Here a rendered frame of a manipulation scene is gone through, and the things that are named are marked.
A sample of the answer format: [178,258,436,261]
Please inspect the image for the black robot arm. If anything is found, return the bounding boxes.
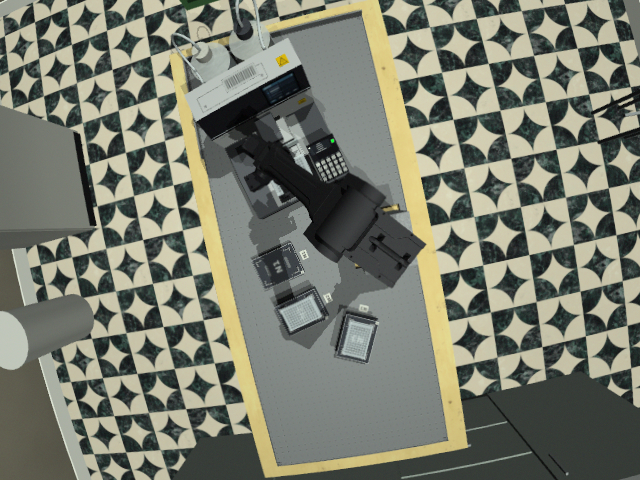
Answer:
[241,133,426,288]

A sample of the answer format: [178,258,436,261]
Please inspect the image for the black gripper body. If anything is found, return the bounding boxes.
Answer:
[279,146,291,196]

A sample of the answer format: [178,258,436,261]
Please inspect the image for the white plastic bottle with black cap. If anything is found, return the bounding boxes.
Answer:
[229,18,274,63]

